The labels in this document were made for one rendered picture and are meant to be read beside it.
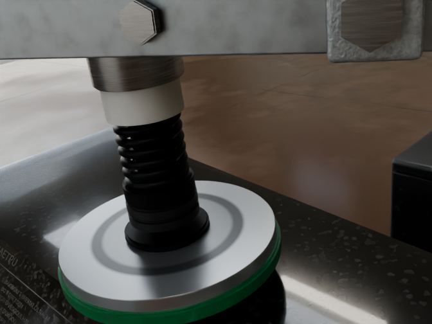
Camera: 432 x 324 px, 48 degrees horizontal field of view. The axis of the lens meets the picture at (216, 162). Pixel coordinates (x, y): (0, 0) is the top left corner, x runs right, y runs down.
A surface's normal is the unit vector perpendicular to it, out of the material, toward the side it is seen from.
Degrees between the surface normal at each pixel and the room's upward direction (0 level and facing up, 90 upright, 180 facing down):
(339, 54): 90
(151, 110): 90
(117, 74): 90
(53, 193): 0
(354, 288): 0
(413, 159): 0
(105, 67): 90
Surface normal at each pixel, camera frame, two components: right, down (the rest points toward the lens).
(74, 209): -0.12, -0.91
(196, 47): -0.36, 0.41
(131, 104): -0.07, 0.40
